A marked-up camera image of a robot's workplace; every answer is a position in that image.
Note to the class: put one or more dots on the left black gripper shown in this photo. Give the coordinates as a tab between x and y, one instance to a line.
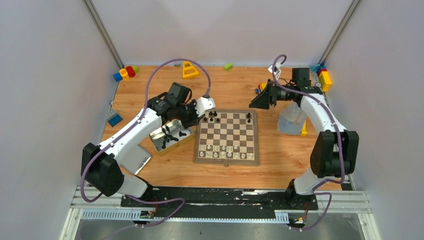
191	115

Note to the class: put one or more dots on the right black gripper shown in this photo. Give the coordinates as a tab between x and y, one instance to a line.
268	96

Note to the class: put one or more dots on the wooden chess board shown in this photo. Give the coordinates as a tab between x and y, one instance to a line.
228	137

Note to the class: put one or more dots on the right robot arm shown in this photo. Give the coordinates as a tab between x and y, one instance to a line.
334	154

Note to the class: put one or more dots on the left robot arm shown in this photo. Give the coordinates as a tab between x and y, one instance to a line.
108	167

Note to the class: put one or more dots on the toy car of bricks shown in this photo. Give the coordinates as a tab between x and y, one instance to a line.
260	88

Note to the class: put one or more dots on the gold metal tin box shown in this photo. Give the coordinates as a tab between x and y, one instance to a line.
171	136

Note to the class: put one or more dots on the yellow triangle toy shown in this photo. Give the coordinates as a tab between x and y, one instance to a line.
189	71

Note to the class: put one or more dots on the green block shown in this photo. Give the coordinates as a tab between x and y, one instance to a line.
228	66

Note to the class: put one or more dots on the colourful round blocks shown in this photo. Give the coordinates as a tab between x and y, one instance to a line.
126	73

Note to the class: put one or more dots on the blue toy brick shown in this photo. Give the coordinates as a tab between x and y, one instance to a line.
112	117

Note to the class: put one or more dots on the stacked colourful bricks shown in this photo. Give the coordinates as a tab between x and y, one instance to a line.
323	76

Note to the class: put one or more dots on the silver tin lid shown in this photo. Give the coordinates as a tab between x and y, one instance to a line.
136	159

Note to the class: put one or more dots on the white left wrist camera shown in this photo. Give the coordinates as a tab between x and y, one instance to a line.
203	105

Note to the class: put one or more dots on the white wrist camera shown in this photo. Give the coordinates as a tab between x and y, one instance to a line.
203	105
275	69

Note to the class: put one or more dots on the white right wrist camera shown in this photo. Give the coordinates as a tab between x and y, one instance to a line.
275	69

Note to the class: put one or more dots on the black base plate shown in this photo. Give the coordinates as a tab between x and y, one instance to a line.
226	203

